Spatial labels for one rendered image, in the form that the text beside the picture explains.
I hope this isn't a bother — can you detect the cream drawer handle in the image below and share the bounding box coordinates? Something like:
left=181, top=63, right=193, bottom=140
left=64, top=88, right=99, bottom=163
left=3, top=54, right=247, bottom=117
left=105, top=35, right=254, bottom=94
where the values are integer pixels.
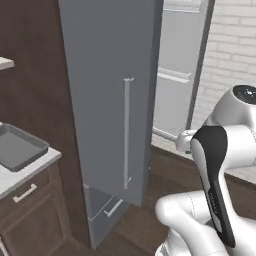
left=12, top=182, right=39, bottom=204

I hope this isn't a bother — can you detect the dark brown tall cabinet panel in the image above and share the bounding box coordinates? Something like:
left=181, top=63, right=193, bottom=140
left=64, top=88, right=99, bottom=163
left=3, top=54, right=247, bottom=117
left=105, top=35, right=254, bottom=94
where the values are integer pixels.
left=0, top=0, right=92, bottom=248

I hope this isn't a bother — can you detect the dark grey baking tray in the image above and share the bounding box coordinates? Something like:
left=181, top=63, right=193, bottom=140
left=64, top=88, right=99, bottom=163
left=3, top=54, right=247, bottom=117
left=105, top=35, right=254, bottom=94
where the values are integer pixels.
left=0, top=122, right=51, bottom=173

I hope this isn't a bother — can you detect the grey fridge door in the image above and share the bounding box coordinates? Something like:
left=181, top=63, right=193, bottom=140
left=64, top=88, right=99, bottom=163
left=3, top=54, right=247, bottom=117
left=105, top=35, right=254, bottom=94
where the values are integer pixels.
left=58, top=0, right=165, bottom=208

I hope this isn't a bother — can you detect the cream cupboard door handle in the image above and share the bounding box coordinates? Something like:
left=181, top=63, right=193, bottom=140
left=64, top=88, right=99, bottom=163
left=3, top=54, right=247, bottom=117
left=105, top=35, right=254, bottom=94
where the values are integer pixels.
left=0, top=236, right=10, bottom=256

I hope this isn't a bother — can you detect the brown wooden cupboard door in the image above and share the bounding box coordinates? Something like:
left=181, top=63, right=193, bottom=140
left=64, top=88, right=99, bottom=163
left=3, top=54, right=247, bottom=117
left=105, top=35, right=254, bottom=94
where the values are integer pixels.
left=0, top=192, right=72, bottom=256

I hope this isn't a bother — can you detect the silver fridge drawer handle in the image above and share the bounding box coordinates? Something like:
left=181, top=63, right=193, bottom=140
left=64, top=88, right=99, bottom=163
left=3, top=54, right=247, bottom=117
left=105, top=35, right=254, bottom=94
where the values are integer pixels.
left=102, top=198, right=125, bottom=219

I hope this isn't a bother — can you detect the grey fridge bottom drawer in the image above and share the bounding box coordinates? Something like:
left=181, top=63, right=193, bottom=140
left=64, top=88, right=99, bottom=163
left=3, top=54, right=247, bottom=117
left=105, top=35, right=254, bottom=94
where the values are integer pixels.
left=82, top=182, right=132, bottom=250

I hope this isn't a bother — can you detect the brown wooden drawer front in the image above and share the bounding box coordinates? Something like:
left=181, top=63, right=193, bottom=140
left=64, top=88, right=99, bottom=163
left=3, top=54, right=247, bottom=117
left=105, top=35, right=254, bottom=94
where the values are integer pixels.
left=0, top=162, right=65, bottom=232

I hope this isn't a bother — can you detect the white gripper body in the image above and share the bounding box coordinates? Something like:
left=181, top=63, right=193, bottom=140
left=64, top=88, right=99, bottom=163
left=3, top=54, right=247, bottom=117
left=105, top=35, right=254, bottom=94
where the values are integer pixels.
left=175, top=129, right=198, bottom=154

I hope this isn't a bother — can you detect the silver long fridge door handle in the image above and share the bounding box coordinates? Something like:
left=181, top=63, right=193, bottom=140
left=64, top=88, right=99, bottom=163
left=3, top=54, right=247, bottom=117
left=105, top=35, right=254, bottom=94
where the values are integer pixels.
left=122, top=77, right=136, bottom=191

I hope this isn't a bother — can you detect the open fridge door with shelves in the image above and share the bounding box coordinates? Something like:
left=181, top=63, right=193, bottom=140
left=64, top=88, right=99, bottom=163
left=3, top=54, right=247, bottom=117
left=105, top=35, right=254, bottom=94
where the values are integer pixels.
left=151, top=0, right=216, bottom=142

